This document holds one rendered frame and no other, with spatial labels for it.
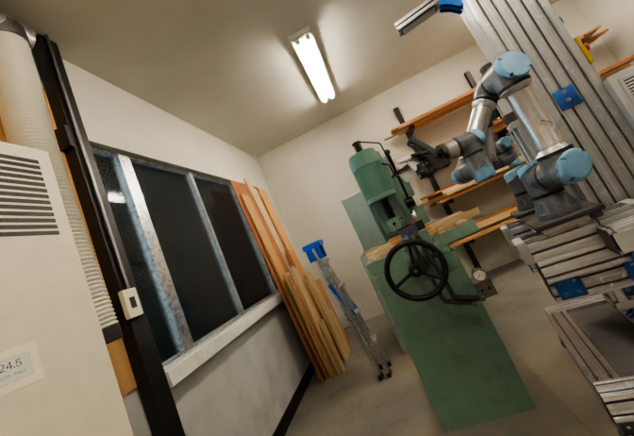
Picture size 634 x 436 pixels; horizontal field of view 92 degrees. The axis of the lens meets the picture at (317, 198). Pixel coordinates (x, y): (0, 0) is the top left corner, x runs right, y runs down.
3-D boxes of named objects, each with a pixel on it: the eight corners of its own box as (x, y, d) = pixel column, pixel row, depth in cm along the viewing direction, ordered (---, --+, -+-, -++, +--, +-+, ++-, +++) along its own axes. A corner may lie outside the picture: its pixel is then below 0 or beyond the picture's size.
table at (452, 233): (368, 279, 157) (363, 268, 158) (373, 269, 186) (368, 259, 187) (485, 231, 144) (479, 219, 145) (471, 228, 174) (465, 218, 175)
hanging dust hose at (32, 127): (55, 367, 107) (-35, 40, 130) (99, 347, 124) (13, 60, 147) (92, 350, 105) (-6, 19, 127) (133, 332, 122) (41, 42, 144)
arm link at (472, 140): (492, 143, 111) (480, 123, 112) (464, 156, 110) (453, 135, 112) (481, 150, 118) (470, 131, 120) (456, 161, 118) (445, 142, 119)
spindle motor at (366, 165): (368, 205, 176) (345, 158, 181) (371, 206, 193) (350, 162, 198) (396, 192, 172) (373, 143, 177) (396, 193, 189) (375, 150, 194)
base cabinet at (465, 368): (444, 434, 152) (382, 298, 163) (432, 375, 208) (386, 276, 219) (537, 408, 143) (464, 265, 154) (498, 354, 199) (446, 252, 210)
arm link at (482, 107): (472, 80, 138) (443, 181, 131) (484, 66, 127) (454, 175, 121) (497, 87, 137) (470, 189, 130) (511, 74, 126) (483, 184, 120)
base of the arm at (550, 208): (575, 204, 126) (561, 183, 128) (588, 207, 113) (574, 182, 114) (535, 219, 132) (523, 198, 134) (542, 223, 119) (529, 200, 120)
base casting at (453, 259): (382, 297, 164) (375, 281, 165) (386, 276, 219) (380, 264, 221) (464, 265, 154) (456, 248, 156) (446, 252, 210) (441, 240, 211)
